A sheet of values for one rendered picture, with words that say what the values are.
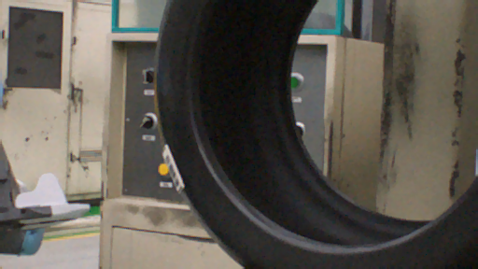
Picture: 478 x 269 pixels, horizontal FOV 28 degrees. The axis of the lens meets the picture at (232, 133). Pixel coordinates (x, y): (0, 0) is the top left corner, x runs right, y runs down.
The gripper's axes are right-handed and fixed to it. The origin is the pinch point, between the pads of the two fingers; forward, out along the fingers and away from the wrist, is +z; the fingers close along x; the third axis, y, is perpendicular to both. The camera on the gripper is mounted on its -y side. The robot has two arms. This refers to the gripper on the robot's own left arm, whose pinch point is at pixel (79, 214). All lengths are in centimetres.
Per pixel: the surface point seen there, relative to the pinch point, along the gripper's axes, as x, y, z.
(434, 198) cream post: 15, -1, 54
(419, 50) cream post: 9, 21, 55
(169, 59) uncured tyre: -6.1, 17.6, 13.4
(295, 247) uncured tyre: -10.3, -9.2, 24.6
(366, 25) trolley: 415, 180, 208
